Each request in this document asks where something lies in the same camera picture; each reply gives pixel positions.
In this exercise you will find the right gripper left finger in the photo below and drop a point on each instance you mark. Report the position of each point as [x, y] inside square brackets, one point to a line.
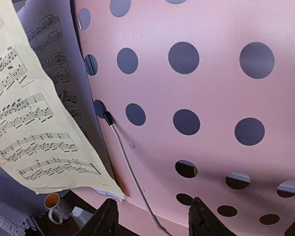
[104, 222]

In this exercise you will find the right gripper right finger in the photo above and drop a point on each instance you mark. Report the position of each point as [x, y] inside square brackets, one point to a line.
[202, 221]

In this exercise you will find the yellowed sheet music paper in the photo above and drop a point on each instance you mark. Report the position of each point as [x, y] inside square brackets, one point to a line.
[41, 145]

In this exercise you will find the pink music stand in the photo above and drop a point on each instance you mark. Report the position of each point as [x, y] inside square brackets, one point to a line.
[207, 84]

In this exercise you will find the lavender sheet music paper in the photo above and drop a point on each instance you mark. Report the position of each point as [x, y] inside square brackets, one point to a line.
[47, 34]

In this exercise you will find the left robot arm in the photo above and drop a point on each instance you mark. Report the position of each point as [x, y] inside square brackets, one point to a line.
[11, 228]

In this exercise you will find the grey metronome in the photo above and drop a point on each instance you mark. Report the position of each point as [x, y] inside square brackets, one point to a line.
[80, 216]

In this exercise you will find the patterned mug orange inside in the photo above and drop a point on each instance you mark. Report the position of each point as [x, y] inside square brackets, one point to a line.
[58, 209]

